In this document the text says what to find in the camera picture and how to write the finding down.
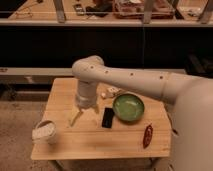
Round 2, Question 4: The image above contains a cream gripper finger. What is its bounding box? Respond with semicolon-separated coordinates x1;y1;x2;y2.
93;105;99;114
69;111;83;126

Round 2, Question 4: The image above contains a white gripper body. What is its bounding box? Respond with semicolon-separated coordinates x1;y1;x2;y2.
75;80;98;109

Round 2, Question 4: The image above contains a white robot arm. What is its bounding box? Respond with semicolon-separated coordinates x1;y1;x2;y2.
72;55;213;171

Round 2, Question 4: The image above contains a black rectangular block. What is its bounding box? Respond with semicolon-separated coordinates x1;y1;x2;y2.
102;108;114;128

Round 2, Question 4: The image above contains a green bowl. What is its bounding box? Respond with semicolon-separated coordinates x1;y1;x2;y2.
113;93;145;122

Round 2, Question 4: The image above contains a wooden table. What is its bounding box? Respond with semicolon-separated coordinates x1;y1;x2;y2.
31;78;178;160

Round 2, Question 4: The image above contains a white cup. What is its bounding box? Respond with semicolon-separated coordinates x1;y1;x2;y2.
32;120;57;144

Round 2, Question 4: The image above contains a red chili pepper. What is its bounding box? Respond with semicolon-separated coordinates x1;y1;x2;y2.
143;125;153;148

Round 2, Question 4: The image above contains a black device on shelf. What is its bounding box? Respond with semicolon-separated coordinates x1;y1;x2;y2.
86;3;112;17

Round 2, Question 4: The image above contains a red tray on shelf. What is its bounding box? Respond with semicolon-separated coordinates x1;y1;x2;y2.
113;0;175;19

